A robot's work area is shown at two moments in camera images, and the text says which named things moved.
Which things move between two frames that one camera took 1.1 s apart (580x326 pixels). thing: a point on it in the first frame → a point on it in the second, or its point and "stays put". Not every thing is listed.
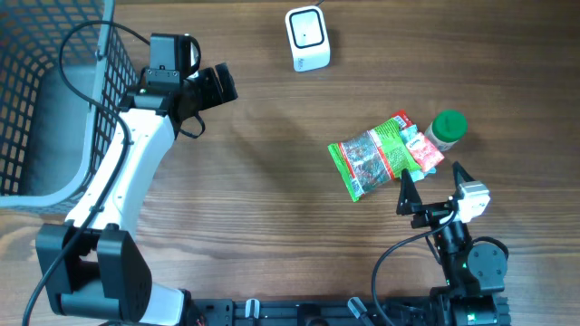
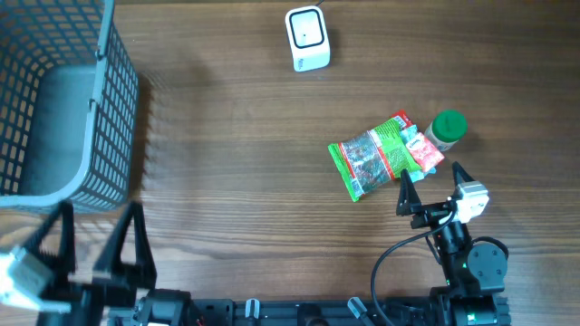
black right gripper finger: x=460 y=176 stays put
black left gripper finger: x=227 y=83 → x=109 y=265
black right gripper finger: x=409 y=197 stays put
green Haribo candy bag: x=372 y=158 stays put
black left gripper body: x=214 y=86 → x=91 y=282
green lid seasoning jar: x=446 y=129 stays put
